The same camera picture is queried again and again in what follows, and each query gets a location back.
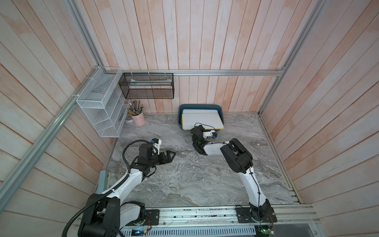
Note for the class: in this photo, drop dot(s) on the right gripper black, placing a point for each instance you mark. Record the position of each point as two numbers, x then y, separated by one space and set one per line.
202 130

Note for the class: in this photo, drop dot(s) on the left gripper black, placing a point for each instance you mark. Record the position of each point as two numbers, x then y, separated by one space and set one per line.
169 159

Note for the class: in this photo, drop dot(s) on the yellow whiteboard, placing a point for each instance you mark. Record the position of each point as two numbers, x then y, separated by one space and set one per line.
208 121

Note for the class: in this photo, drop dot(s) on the blue whiteboard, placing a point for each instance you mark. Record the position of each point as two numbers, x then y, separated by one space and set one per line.
199 111

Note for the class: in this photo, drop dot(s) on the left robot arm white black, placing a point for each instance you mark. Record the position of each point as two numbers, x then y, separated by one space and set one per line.
107 213

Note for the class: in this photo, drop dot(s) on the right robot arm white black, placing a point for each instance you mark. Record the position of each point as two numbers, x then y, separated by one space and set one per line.
240 160

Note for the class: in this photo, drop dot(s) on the teal plastic storage box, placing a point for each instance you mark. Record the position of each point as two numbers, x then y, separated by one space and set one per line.
199 106

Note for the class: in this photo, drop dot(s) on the pink pencil cup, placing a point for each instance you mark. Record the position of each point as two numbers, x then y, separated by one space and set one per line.
135 109

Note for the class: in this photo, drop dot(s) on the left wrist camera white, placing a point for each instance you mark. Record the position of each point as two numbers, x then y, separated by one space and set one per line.
156 145

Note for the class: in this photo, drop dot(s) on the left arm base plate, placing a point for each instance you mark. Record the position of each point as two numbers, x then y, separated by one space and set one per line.
147 216

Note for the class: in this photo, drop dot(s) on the white wire mesh shelf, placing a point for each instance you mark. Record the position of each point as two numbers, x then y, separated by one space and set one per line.
103 102

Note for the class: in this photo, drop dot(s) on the black mesh wall basket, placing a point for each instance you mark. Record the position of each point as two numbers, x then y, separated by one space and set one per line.
147 85

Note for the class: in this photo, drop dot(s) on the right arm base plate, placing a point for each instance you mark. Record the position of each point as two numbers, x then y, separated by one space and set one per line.
254 215

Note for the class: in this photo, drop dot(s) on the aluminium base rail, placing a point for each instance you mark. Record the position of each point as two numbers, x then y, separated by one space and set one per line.
213 216

